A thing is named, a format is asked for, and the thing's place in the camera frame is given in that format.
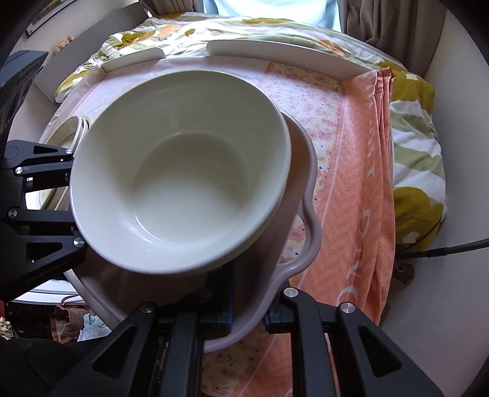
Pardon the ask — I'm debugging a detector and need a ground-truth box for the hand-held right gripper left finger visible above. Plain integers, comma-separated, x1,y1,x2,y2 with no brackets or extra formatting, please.
50,263,235,397

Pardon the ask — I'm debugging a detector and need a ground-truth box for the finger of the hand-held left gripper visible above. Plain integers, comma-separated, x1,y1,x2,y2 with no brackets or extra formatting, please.
0,208,86,302
4,139,75,191

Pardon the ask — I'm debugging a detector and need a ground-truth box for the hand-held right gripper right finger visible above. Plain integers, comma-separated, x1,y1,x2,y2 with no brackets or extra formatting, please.
263,288,446,397

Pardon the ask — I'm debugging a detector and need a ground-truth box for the pink plastic basin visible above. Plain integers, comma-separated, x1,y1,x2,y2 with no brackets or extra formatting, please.
63,109,323,354

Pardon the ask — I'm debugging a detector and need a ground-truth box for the small cream printed saucer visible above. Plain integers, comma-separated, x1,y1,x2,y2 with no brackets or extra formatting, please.
38,187,73,210

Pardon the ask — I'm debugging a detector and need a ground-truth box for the cream round plate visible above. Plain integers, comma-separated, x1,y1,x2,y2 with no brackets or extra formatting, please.
40,115,95,210

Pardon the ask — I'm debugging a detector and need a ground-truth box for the white round plate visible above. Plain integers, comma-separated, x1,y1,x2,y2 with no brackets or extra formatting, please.
11,267,86,304

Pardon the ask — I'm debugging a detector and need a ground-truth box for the cream bowl with cartoon print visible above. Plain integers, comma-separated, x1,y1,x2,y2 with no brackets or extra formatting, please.
206,115,295,273

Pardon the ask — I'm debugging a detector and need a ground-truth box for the plain cream bowl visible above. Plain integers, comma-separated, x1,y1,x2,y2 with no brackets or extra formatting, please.
69,70,293,273

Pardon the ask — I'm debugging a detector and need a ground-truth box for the brown patterned bag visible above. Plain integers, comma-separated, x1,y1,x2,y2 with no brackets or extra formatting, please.
51,294,115,342

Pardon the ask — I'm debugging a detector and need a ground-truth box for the orange bordered floral tablecloth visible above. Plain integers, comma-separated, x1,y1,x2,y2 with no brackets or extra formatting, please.
38,57,396,397

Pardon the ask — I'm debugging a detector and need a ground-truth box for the floral quilted blanket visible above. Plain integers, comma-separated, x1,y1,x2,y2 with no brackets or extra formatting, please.
55,11,447,245

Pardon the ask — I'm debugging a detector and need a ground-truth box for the pale blue cloth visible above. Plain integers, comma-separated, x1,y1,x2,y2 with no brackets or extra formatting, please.
204,0,340,29

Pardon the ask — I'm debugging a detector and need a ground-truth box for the beige curtain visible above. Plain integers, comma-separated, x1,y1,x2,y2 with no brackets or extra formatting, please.
338,0,455,50

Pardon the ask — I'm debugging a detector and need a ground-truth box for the framed wall picture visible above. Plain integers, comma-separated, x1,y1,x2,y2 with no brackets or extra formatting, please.
25,0,77,37

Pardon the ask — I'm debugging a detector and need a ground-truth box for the black cable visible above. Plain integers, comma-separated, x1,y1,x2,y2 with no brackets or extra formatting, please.
397,239,489,260

